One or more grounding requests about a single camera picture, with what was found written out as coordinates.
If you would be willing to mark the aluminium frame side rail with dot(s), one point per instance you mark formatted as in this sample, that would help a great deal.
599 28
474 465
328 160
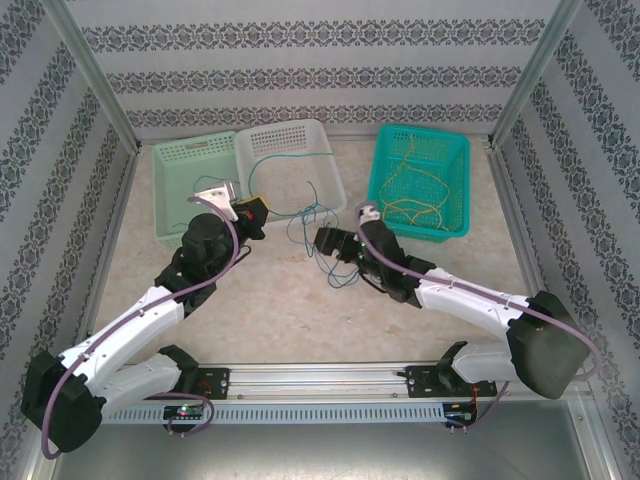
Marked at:
507 190
117 220

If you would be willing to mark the light green plastic basket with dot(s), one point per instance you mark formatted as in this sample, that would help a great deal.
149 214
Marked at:
175 175

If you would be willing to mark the aluminium frame back rail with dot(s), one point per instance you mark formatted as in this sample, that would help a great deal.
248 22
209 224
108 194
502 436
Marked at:
350 135

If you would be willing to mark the aluminium mounting rail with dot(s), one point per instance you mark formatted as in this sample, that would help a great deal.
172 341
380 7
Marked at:
320 382

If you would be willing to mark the white plastic basket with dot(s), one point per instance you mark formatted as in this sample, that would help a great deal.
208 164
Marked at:
325 207

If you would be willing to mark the grey metal panel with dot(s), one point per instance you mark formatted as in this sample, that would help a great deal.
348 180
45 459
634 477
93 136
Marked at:
320 455

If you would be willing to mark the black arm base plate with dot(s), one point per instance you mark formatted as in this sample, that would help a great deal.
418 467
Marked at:
417 382
220 385

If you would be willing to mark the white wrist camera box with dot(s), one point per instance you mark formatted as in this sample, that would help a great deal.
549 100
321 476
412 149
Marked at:
369 214
217 192

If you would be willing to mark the teal plastic basket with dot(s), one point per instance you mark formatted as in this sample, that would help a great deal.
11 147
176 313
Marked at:
410 234

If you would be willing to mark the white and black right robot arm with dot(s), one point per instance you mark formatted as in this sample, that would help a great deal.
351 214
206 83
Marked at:
470 300

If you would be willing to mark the small green circuit board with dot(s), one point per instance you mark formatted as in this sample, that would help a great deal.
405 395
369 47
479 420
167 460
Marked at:
185 411
457 415

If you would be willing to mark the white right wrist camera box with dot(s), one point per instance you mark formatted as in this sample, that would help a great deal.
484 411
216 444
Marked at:
369 214

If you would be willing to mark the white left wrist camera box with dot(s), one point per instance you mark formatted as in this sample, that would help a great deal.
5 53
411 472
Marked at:
217 192

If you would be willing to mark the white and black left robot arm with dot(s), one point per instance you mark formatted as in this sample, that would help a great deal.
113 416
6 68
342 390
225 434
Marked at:
125 330

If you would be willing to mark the aluminium frame post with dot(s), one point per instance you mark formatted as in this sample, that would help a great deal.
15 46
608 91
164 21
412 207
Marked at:
85 55
535 65

